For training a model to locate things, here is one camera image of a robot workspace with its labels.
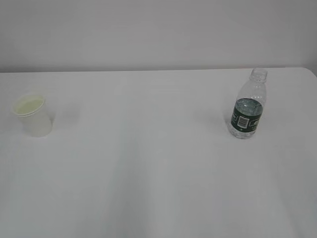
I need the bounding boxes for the clear plastic water bottle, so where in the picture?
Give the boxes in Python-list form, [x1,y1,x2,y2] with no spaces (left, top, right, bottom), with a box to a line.
[228,68,267,139]

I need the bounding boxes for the white paper cup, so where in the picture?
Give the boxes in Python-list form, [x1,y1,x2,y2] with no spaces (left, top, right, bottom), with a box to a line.
[12,94,53,137]

